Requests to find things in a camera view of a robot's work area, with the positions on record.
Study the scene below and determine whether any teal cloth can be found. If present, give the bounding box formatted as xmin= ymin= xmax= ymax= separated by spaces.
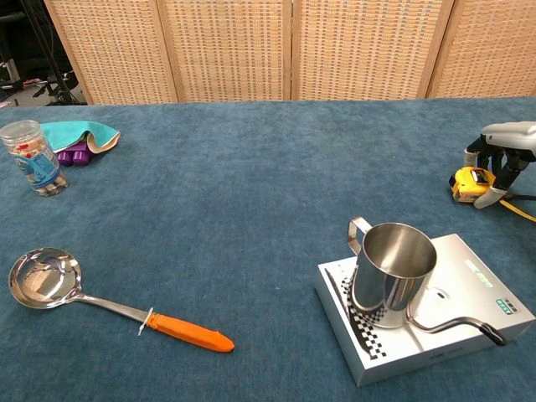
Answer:
xmin=39 ymin=120 xmax=121 ymax=154

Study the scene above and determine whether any yellow tape measure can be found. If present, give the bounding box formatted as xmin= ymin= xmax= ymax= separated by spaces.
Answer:
xmin=449 ymin=166 xmax=536 ymax=223

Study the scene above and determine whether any steel ladle orange handle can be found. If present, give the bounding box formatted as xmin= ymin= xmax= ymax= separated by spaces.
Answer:
xmin=8 ymin=247 xmax=235 ymax=354

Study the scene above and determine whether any blue velvet tablecloth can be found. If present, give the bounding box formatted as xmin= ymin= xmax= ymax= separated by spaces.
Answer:
xmin=0 ymin=96 xmax=536 ymax=402

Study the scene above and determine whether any woven wooden folding screen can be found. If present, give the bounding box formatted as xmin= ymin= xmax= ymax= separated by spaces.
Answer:
xmin=44 ymin=0 xmax=536 ymax=105

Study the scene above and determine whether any purple plastic block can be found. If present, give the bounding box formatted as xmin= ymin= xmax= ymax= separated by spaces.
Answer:
xmin=55 ymin=141 xmax=92 ymax=168

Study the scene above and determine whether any bent steel wire black tip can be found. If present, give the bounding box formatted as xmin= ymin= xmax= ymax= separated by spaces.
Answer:
xmin=405 ymin=307 xmax=508 ymax=347

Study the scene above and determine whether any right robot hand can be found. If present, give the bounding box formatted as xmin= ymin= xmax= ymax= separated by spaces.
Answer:
xmin=463 ymin=121 xmax=536 ymax=209

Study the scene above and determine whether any stainless steel mug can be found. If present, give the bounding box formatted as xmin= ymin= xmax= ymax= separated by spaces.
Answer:
xmin=348 ymin=216 xmax=438 ymax=329

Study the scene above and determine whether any black tripod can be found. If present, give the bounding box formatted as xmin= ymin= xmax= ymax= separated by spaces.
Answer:
xmin=23 ymin=0 xmax=80 ymax=106

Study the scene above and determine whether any clear plastic snack jar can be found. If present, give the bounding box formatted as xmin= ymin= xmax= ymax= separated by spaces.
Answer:
xmin=0 ymin=120 xmax=70 ymax=198

